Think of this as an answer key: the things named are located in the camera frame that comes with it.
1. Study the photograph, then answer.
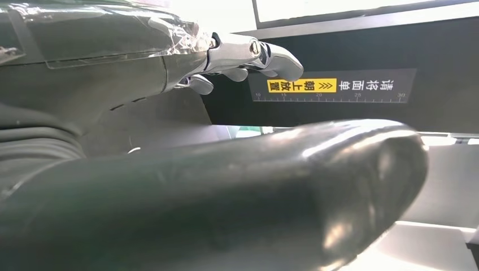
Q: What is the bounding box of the black inbound scanner machine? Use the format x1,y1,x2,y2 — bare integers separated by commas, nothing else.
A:
202,16,479,134

